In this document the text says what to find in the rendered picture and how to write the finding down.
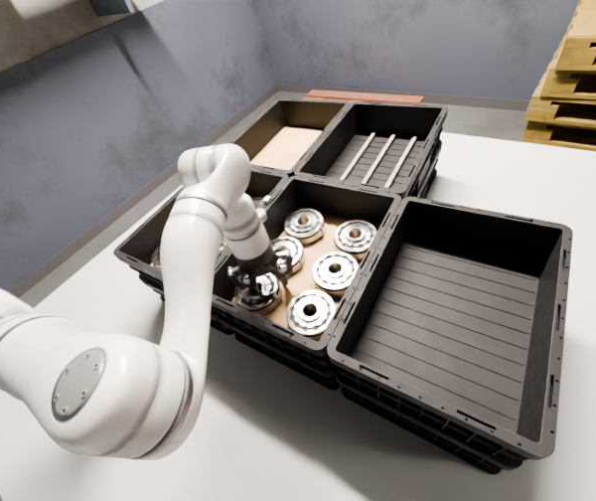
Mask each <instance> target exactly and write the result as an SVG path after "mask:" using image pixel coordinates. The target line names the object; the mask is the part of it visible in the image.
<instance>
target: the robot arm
mask: <svg viewBox="0 0 596 501"><path fill-rule="evenodd" d="M178 174H179V178H180V181H181V183H182V185H183V187H184V188H185V190H183V191H182V192H181V193H180V194H179V196H178V197H177V199H176V201H175V204H174V206H173V209H172V211H171V213H170V216H169V218H168V221H167V223H166V226H165V228H164V231H163V234H162V239H161V246H160V260H161V269H162V277H163V284H164V293H165V324H164V330H163V335H162V339H161V342H160V345H159V346H158V345H156V344H153V343H151V342H148V341H146V340H144V339H141V338H139V337H135V336H131V335H126V334H119V333H106V332H92V331H82V330H81V329H80V328H79V327H78V326H77V325H76V324H74V323H72V322H70V321H68V320H67V319H64V318H61V317H58V316H54V315H51V314H47V313H42V312H38V311H37V310H35V309H34V308H33V307H31V306H30V305H29V304H28V303H25V302H24V301H23V300H22V299H19V298H18V297H16V296H15V295H13V294H11V293H10V292H8V291H5V290H3V289H0V390H2V391H4V392H5V393H7V394H9V395H10V396H12V397H13V398H15V399H17V400H19V401H21V402H23V403H24V404H25V405H26V406H27V407H28V409H29V410H30V412H31V413H32V414H33V416H34V417H35V419H36V420H37V421H38V423H39V424H40V426H41V427H42V428H43V430H44V431H45V432H46V433H47V435H48V436H49V437H50V438H51V439H52V440H53V441H54V442H55V443H56V444H57V445H59V446H60V447H62V448H63V449H65V450H67V451H70V452H72V453H76V454H80V455H86V456H100V457H112V458H125V459H134V460H157V459H161V458H164V457H166V456H168V455H170V454H172V453H173V452H174V451H176V450H177V449H178V448H179V447H180V446H181V445H182V444H183V443H184V442H185V441H186V439H187V438H188V436H189V435H190V433H191V432H192V430H193V428H194V426H195V424H196V422H197V419H198V416H199V413H200V410H201V406H202V402H203V397H204V391H205V383H206V373H207V361H208V347H209V335H210V324H211V310H212V297H213V285H214V276H215V269H216V263H217V258H218V254H219V250H220V246H221V242H222V238H223V235H224V237H225V240H226V242H227V244H228V246H229V248H230V250H231V252H232V253H233V255H234V257H235V259H236V261H237V262H238V266H236V267H232V266H229V267H228V268H227V274H228V278H229V279H230V280H231V281H232V282H233V283H234V284H235V285H236V286H237V287H239V288H240V289H241V290H245V289H247V288H250V289H251V290H252V292H253V293H257V292H259V291H260V289H259V287H258V285H257V283H256V278H257V277H260V276H262V275H264V274H267V273H272V274H273V275H275V276H276V275H277V276H278V277H280V281H281V283H282V285H283V288H286V285H287V284H288V280H287V277H286V275H287V274H292V273H293V265H292V255H291V252H290V249H289V248H285V249H284V251H281V252H277V251H276V250H274V249H273V246H272V244H271V242H270V239H269V237H268V234H267V232H266V229H265V227H264V225H263V223H264V222H265V221H266V220H267V216H266V213H265V210H264V209H257V210H256V209H255V207H254V204H253V202H252V200H251V198H250V197H249V196H248V195H246V194H245V193H244V192H245V190H246V188H247V186H248V183H249V180H250V174H251V166H250V161H249V158H248V156H247V154H246V153H245V151H244V150H243V149H242V148H240V147H239V146H237V145H235V144H221V145H215V146H208V147H201V148H194V149H190V150H187V151H185V152H184V153H183V154H182V155H181V156H180V158H179V161H178ZM280 258H281V259H282V260H283V261H284V262H285V266H283V267H282V266H281V265H279V264H278V263H277V262H278V260H279V259H280ZM240 272H243V273H246V274H248V279H244V278H243V277H242V276H241V275H240V274H239V273H240Z"/></svg>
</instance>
